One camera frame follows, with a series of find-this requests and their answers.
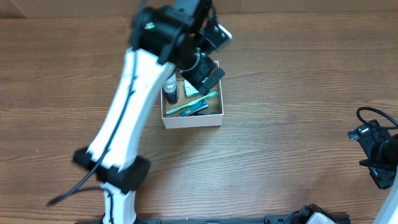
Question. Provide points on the Dettol soap bar pack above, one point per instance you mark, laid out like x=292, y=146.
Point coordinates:
x=190, y=91

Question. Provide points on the blue disposable razor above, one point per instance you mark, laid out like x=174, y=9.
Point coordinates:
x=205, y=114

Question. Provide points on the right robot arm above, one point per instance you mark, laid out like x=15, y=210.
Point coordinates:
x=314, y=214

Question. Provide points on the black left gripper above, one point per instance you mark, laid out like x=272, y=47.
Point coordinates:
x=196, y=73

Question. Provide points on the green white toothbrush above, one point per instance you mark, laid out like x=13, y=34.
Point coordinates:
x=211, y=94

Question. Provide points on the white cardboard box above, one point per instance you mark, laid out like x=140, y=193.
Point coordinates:
x=174, y=122

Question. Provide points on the Colgate toothpaste tube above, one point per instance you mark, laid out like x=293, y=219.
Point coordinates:
x=199, y=106

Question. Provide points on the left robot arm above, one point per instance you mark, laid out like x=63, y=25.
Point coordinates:
x=165, y=40

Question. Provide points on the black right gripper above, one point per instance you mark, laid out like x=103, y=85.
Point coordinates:
x=383, y=175

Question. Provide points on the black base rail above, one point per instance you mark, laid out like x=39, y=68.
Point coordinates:
x=268, y=219

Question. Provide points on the dark blue pump bottle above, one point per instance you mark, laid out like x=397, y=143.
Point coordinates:
x=170, y=89

